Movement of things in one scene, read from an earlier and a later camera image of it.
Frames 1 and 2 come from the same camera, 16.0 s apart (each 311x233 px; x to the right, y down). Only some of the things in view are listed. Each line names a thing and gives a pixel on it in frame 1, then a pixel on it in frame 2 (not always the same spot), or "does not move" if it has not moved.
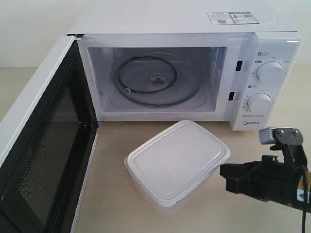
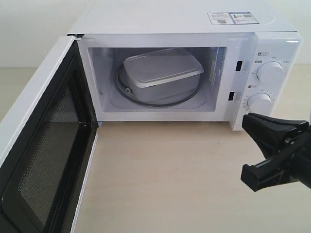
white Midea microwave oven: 239,61 does not move
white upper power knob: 270,71 does not move
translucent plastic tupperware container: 176,171 -> 160,74
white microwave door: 48,142 does not move
